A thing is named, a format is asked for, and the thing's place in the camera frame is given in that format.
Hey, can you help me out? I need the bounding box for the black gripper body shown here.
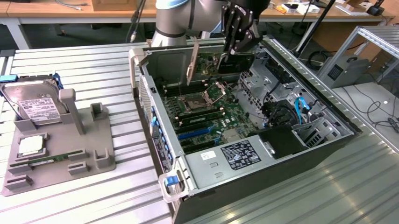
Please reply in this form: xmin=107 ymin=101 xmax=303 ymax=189
xmin=232 ymin=0 xmax=272 ymax=21

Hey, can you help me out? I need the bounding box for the green graphics card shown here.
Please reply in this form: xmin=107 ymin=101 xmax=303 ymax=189
xmin=185 ymin=37 xmax=255 ymax=86

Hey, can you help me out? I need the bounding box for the white box on desk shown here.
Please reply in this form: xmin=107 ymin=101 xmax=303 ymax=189
xmin=282 ymin=2 xmax=320 ymax=14

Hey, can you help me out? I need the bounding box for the black tripod pole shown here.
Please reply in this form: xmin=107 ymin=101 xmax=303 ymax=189
xmin=295 ymin=0 xmax=336 ymax=53

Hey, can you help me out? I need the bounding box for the silver disk bay cage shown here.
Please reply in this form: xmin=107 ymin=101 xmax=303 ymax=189
xmin=237 ymin=70 xmax=272 ymax=110

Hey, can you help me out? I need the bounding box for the metal socket cover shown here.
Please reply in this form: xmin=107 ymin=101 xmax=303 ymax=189
xmin=201 ymin=81 xmax=227 ymax=100

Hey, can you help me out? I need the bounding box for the brown cardboard box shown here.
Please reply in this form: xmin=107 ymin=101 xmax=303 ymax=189
xmin=311 ymin=22 xmax=384 ymax=70

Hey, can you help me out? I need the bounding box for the CPU socket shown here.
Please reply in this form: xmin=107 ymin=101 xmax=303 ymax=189
xmin=181 ymin=93 xmax=215 ymax=112

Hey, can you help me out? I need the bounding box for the green motherboard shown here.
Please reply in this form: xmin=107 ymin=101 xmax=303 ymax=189
xmin=153 ymin=78 xmax=259 ymax=154

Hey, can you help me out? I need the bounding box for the grey computer tower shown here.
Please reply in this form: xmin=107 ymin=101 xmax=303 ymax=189
xmin=323 ymin=56 xmax=380 ymax=88

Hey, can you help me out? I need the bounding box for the black RAM stick with label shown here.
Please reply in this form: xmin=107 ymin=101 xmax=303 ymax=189
xmin=177 ymin=112 xmax=224 ymax=124

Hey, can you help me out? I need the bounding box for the silver chipset heatsink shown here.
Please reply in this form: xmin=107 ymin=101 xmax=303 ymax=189
xmin=223 ymin=129 xmax=243 ymax=142

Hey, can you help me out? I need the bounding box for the blue expansion slot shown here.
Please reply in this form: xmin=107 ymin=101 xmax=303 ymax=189
xmin=177 ymin=127 xmax=212 ymax=140

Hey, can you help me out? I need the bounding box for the black fan shroud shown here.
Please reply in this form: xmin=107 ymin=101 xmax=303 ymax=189
xmin=248 ymin=125 xmax=310 ymax=161

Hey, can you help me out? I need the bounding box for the grey power supply unit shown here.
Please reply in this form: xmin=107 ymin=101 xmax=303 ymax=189
xmin=181 ymin=136 xmax=277 ymax=191

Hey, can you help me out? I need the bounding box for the wooden desk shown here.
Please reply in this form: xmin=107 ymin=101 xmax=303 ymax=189
xmin=0 ymin=0 xmax=395 ymax=24

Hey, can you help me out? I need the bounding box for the black open PC case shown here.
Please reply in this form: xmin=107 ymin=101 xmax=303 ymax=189
xmin=128 ymin=39 xmax=364 ymax=224

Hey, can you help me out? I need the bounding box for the hard disk with blue carrier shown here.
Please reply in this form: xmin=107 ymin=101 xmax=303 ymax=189
xmin=0 ymin=72 xmax=65 ymax=126

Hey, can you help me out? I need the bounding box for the grey parts rack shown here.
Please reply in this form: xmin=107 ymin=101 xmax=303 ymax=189
xmin=0 ymin=88 xmax=117 ymax=197

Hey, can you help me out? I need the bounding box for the silver CPU chip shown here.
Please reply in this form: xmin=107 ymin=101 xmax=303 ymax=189
xmin=17 ymin=136 xmax=44 ymax=154

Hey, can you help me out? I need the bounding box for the green RAM stick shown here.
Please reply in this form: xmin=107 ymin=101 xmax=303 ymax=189
xmin=9 ymin=149 xmax=80 ymax=168

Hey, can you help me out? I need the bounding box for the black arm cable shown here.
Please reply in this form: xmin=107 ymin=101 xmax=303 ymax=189
xmin=129 ymin=0 xmax=147 ymax=44

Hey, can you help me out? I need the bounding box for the black power wire bundle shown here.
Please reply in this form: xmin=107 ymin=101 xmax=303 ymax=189
xmin=263 ymin=102 xmax=295 ymax=128

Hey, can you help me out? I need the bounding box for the blue disk wire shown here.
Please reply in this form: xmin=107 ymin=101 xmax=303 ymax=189
xmin=294 ymin=97 xmax=308 ymax=126

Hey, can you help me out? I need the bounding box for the aluminium profile frame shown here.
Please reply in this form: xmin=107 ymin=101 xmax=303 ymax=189
xmin=316 ymin=25 xmax=399 ymax=82

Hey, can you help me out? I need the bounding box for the black loose table cable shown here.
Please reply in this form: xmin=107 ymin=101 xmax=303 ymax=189
xmin=342 ymin=86 xmax=399 ymax=133

